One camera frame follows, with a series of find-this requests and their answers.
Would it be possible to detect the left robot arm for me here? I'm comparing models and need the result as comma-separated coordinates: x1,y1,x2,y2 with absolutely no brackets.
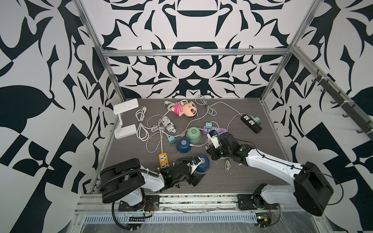
97,155,210,210

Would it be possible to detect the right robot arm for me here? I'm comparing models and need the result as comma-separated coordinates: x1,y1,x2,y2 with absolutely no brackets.
207,131,334,216

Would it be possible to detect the orange power strip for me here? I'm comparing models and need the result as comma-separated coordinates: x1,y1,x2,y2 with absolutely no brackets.
158,152,170,169

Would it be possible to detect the purple power strip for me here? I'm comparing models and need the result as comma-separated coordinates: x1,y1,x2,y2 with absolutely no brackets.
203,126,228,135

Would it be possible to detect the black power strip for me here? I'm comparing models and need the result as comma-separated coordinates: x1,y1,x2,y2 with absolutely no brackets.
241,114,262,134

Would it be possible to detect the teal adapter on table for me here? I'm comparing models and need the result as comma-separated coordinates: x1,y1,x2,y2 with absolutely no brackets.
168,136,177,145

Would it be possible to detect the green adapter on black strip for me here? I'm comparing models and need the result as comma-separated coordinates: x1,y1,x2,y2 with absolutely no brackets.
253,116,262,125

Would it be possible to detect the plush doll pink shirt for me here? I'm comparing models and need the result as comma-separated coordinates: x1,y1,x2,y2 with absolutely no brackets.
171,102,197,117

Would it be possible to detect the white desk lamp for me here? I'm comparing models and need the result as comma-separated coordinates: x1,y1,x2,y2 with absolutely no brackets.
113,99,139,139

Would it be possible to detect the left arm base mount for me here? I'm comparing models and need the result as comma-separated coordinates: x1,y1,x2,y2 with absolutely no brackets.
118,195,160,212

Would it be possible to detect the white bundled power cord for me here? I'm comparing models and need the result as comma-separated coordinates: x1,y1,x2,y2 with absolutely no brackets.
135,106,149,142

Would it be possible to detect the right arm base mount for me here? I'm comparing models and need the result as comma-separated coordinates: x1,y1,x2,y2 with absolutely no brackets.
237,194,278,210

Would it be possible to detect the wall hook rack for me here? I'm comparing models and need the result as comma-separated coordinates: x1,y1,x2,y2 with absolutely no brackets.
312,70,373,141

